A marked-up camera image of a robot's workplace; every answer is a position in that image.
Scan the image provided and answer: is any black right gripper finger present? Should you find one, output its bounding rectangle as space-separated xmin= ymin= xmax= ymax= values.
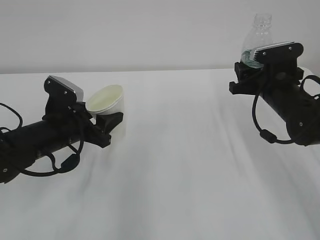
xmin=234 ymin=61 xmax=263 ymax=83

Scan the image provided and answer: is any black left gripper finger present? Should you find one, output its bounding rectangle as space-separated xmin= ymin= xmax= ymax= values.
xmin=74 ymin=102 xmax=92 ymax=119
xmin=95 ymin=112 xmax=124 ymax=135

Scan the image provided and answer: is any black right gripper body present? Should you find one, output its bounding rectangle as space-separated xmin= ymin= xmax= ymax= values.
xmin=228 ymin=42 xmax=304 ymax=96

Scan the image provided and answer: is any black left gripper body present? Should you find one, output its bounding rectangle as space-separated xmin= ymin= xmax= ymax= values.
xmin=42 ymin=78 xmax=111 ymax=148

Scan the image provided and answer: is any white paper cup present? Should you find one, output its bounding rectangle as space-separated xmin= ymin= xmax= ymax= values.
xmin=85 ymin=84 xmax=127 ymax=140

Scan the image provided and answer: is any clear plastic water bottle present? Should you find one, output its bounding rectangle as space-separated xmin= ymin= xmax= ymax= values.
xmin=240 ymin=13 xmax=273 ymax=69

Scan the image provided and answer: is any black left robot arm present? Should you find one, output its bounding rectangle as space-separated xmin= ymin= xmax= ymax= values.
xmin=0 ymin=75 xmax=124 ymax=184

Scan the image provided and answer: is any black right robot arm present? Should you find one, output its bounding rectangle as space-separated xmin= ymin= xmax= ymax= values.
xmin=229 ymin=41 xmax=320 ymax=147

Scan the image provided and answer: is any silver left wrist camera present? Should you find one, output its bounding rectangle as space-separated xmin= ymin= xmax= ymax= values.
xmin=44 ymin=75 xmax=84 ymax=102

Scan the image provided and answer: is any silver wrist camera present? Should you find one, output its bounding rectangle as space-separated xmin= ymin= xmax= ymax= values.
xmin=249 ymin=41 xmax=296 ymax=64
xmin=44 ymin=75 xmax=84 ymax=102

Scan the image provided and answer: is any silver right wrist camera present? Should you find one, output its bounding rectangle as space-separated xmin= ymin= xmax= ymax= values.
xmin=249 ymin=41 xmax=296 ymax=64

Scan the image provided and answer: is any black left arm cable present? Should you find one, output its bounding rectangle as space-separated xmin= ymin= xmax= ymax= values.
xmin=0 ymin=102 xmax=86 ymax=177

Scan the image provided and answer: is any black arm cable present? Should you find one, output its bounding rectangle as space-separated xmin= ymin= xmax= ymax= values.
xmin=251 ymin=74 xmax=320 ymax=145
xmin=0 ymin=102 xmax=86 ymax=177

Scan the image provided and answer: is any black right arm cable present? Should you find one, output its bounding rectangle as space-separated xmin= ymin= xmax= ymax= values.
xmin=251 ymin=74 xmax=320 ymax=145

